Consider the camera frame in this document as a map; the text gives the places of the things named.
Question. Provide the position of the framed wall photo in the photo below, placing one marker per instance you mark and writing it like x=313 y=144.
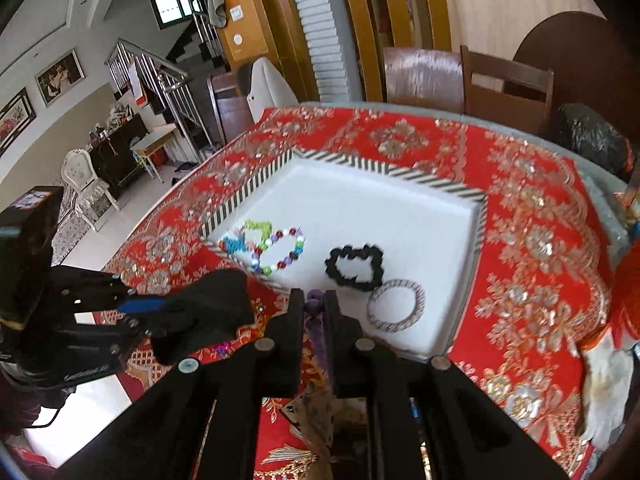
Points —
x=59 y=77

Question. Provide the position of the window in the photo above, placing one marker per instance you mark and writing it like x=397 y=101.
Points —
x=172 y=2

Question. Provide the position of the slatted wooden chair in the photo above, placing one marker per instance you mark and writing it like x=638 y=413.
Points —
x=480 y=100

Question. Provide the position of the white ornate chair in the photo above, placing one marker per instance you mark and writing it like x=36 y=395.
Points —
x=77 y=170

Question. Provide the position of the framed red wall picture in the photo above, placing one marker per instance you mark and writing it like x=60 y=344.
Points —
x=15 y=122

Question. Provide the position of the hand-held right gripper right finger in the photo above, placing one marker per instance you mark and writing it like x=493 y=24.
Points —
x=334 y=320

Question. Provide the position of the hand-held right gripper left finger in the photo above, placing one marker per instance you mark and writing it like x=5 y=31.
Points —
x=295 y=320

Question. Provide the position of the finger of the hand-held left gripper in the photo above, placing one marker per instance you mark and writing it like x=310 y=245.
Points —
x=145 y=305
x=210 y=310

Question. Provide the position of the glossy brown chair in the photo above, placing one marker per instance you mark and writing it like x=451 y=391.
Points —
x=425 y=77

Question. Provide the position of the white ribbed column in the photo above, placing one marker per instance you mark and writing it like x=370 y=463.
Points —
x=315 y=35

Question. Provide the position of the small white desk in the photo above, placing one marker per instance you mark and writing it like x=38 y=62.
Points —
x=155 y=136

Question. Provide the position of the black plastic bag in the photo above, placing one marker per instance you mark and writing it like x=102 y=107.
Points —
x=590 y=135

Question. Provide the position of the dark wooden chair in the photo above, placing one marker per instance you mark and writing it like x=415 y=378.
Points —
x=230 y=110

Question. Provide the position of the black white striped box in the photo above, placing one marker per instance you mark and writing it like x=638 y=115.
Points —
x=375 y=210

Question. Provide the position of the grey white chair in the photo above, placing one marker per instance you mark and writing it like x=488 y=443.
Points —
x=267 y=90

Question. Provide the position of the grey hanging cloth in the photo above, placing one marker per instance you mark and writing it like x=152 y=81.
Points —
x=217 y=7

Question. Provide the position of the dark wooden cabinet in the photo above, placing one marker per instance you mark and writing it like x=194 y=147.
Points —
x=112 y=155

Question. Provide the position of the round dark wooden tabletop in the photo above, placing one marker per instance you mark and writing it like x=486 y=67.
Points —
x=590 y=60

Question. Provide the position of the staircase with steel railing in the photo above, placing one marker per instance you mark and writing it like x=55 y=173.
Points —
x=165 y=75

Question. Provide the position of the white wall switch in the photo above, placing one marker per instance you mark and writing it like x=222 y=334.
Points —
x=237 y=12

